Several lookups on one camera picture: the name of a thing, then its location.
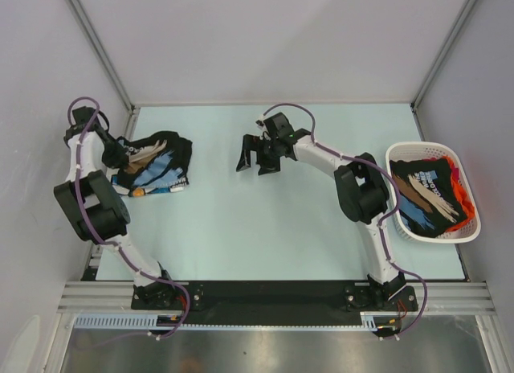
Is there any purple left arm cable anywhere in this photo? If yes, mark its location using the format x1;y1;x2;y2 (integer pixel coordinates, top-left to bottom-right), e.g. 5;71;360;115
67;96;190;342

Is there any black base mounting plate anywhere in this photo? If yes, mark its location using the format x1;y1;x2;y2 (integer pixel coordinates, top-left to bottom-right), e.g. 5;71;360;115
131;281;419;327

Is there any white folded printed t-shirt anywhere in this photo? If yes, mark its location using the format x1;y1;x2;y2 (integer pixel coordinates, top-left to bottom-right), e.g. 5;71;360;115
110;175;190;198

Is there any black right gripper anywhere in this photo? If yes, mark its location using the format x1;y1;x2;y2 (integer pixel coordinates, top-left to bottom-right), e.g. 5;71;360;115
237;133;282;175

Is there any black printed t-shirt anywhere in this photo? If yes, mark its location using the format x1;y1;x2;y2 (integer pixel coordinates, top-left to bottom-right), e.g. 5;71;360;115
390;157;467;238

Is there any orange t-shirt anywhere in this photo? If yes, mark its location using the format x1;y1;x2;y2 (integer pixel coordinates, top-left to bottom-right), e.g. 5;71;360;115
443;155;475;232

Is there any white slotted cable duct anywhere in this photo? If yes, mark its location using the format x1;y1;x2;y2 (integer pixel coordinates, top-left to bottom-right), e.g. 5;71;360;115
74;314;182;330

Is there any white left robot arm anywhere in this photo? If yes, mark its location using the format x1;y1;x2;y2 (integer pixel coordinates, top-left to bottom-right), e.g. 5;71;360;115
54;106;177;309

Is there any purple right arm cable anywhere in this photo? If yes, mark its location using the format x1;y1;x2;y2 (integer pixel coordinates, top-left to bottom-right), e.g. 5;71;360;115
256;102;429;342

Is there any aluminium frame rail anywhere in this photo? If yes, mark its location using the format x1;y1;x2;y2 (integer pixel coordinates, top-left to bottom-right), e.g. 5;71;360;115
57;281;496;316

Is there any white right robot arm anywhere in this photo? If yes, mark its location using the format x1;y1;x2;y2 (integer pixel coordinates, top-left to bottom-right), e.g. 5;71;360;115
236;113;406;309

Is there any white plastic laundry basket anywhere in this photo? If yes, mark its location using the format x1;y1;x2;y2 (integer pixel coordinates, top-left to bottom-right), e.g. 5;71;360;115
385;141;481;244

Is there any magenta t-shirt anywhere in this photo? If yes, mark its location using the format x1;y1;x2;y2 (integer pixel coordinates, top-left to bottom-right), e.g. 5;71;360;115
451;166;461;183

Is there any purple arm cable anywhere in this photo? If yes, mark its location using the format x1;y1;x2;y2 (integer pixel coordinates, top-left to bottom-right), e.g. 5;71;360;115
67;96;190;342
256;102;429;342

